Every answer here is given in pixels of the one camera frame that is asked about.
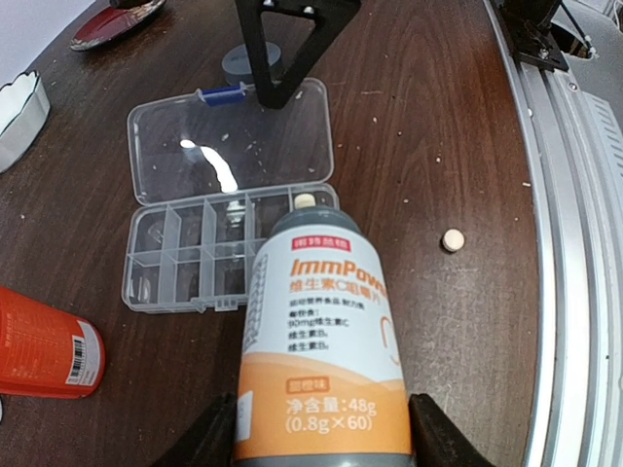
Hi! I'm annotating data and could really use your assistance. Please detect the front aluminium rail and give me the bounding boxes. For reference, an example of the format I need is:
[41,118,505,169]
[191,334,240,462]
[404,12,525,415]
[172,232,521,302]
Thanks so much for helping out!
[486,1,622,466]

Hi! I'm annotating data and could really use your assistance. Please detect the grey capped white orange bottle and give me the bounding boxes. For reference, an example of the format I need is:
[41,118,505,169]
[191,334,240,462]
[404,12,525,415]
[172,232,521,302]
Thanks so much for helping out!
[234,206,415,466]

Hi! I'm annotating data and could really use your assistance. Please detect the grey bottle cap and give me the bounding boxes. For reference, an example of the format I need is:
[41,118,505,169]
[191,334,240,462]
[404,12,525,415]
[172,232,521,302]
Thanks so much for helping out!
[221,42,283,86]

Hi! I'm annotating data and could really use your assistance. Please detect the beige pills in organizer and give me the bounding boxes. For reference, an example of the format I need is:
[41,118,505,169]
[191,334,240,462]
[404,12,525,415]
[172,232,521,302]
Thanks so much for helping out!
[293,193,316,209]

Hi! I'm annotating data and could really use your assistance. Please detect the clear plastic pill organizer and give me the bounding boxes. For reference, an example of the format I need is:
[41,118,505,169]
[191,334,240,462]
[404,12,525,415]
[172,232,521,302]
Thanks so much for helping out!
[121,78,339,314]

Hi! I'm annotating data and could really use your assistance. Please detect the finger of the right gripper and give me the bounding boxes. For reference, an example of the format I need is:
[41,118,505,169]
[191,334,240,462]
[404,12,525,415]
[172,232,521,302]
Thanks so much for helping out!
[236,0,361,109]

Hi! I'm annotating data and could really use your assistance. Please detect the loose round beige pill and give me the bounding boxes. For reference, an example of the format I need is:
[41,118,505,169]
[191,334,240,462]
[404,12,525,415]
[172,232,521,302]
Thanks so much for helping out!
[441,229,465,253]

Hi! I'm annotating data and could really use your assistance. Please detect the white fluted bowl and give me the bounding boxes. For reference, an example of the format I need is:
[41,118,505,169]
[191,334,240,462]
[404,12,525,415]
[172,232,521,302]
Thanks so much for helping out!
[1,70,51,173]

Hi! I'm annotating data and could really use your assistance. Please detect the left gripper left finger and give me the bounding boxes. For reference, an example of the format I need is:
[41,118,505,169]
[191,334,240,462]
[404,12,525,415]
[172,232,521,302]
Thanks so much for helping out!
[165,393,237,466]

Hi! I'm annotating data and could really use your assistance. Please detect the orange pill bottle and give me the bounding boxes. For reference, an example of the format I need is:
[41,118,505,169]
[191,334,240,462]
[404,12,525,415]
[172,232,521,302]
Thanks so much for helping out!
[1,287,105,399]

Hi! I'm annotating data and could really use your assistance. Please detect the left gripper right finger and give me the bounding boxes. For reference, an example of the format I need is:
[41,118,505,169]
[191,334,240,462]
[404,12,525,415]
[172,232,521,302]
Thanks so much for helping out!
[409,393,494,467]

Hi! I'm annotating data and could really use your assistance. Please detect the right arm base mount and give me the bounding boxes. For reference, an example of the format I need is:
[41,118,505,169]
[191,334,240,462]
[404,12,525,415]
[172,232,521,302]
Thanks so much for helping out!
[492,0,599,72]

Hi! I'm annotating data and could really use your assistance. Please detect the red patterned plate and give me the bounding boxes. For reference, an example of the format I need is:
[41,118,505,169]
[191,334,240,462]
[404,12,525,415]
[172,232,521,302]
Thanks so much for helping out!
[69,0,165,53]

